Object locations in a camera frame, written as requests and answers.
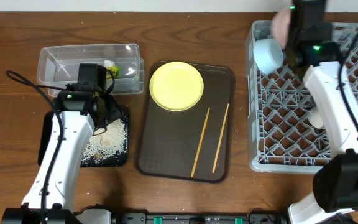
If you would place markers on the small white green cup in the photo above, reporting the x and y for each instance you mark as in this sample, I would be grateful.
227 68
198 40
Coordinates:
315 119

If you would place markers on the grey dishwasher rack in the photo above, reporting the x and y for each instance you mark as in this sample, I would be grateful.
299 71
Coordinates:
281 138

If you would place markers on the wooden chopstick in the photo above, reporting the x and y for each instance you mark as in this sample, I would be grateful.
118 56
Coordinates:
220 139
200 143

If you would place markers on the spilled rice pile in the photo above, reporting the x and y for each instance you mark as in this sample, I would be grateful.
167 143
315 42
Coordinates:
107 143

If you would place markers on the white napkin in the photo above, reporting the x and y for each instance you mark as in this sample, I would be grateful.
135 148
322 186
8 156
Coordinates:
109 63

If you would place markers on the black food waste tray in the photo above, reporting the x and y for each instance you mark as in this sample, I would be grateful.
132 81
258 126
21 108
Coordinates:
123 124

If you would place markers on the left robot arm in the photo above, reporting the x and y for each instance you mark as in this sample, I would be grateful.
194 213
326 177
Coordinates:
77 115

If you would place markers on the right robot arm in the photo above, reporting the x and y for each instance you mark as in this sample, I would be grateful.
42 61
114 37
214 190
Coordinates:
322 66

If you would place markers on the clear plastic waste bin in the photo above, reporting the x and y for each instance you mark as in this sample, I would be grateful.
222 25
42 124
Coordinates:
59 65

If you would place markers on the brown plastic serving tray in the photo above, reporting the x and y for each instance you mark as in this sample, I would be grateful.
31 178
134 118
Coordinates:
168 140

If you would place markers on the white rice bowl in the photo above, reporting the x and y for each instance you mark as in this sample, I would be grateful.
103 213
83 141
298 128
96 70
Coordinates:
280 26

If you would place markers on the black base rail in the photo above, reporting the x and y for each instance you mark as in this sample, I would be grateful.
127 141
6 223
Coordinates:
197 218

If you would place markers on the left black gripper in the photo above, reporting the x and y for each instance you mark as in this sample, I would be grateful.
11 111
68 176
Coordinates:
114 109

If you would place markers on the yellow round plate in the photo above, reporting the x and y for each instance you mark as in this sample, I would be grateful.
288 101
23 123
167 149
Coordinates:
176 86

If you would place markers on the green yellow snack wrapper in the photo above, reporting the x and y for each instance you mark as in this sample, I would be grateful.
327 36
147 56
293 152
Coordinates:
112 72

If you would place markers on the light blue bowl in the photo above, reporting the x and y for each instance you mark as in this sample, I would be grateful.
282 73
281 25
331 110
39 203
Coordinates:
268 55

